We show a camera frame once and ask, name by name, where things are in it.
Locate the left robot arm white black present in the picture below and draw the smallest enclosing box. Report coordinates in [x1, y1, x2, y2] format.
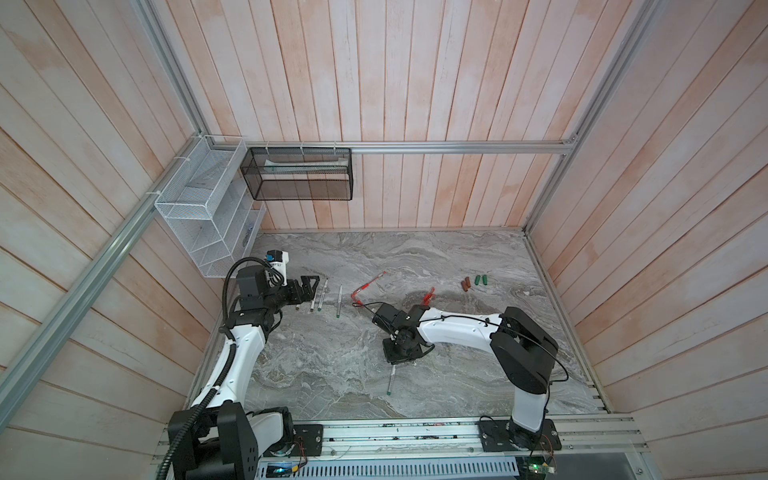
[156, 250, 319, 479]

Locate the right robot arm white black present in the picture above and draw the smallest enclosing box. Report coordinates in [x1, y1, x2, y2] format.
[372, 303, 559, 450]

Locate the red gel pen cluster one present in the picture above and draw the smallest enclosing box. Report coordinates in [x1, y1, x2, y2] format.
[422, 287, 435, 306]

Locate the red gel pen top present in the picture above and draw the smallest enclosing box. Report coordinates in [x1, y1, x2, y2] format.
[350, 271, 387, 297]

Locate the black mesh basket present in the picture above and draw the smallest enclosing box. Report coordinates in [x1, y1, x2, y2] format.
[240, 147, 354, 202]

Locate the green circuit board right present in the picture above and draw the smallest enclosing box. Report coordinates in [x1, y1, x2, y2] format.
[516, 457, 556, 480]

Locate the green circuit board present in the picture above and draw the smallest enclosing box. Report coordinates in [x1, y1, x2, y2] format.
[516, 457, 556, 480]
[265, 464, 299, 478]

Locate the green circuit board left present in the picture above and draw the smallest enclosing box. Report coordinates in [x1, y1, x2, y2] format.
[265, 464, 299, 478]

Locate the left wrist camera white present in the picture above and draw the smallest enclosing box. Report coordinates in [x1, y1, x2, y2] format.
[266, 250, 289, 283]

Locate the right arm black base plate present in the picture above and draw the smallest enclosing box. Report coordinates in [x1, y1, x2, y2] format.
[476, 416, 562, 452]

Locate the white wire mesh shelf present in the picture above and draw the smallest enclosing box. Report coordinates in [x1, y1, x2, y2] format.
[155, 135, 265, 279]

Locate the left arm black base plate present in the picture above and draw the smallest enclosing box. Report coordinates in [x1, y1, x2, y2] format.
[280, 424, 324, 459]

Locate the black corrugated cable left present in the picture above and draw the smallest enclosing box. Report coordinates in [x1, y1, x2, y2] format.
[155, 341, 238, 480]

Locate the aluminium frame rail back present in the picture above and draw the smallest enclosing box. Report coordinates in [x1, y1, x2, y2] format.
[212, 136, 576, 155]

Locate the aluminium frame rail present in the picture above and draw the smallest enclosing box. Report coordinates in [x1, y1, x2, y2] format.
[1, 133, 203, 429]
[212, 136, 576, 155]

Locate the aluminium mounting rail front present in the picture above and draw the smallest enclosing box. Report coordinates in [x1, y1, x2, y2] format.
[296, 413, 649, 461]

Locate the aluminium frame rail left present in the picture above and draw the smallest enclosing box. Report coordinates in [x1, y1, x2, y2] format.
[1, 133, 203, 429]

